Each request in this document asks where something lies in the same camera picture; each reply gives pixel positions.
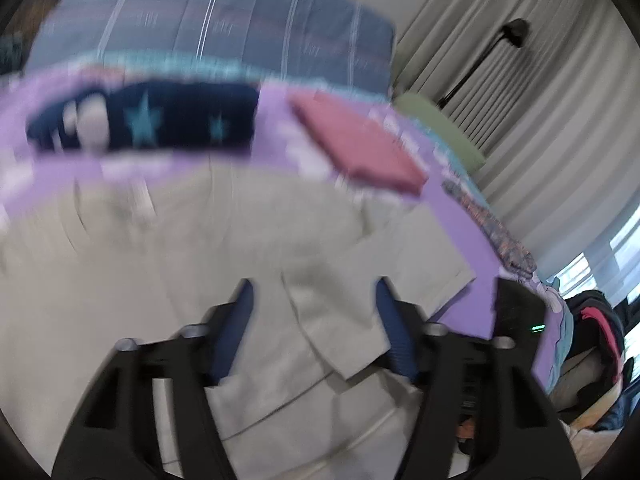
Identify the grey-beige cloth garment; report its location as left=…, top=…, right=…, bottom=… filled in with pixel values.
left=1, top=162, right=474, bottom=479

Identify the clothes pile beside bed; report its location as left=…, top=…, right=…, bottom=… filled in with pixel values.
left=550, top=289, right=639, bottom=431

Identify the multicolour patterned cloth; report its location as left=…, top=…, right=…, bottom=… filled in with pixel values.
left=442, top=179, right=537, bottom=280

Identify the green pillow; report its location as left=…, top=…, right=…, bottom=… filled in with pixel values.
left=393, top=92, right=486, bottom=174

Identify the grey curtain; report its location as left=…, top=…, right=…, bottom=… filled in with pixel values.
left=394, top=0, right=639, bottom=278

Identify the pink folded garment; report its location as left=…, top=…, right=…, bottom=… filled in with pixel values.
left=288, top=91, right=427, bottom=196

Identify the purple floral bed sheet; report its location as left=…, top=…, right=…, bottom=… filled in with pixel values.
left=0, top=66, right=569, bottom=396

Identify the black floor lamp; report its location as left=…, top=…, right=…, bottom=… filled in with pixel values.
left=436, top=18, right=530, bottom=110

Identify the navy star fuzzy garment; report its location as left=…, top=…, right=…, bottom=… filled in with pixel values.
left=26, top=79, right=259, bottom=154

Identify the blue plaid pillow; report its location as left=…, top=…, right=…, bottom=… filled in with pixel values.
left=26, top=0, right=394, bottom=94

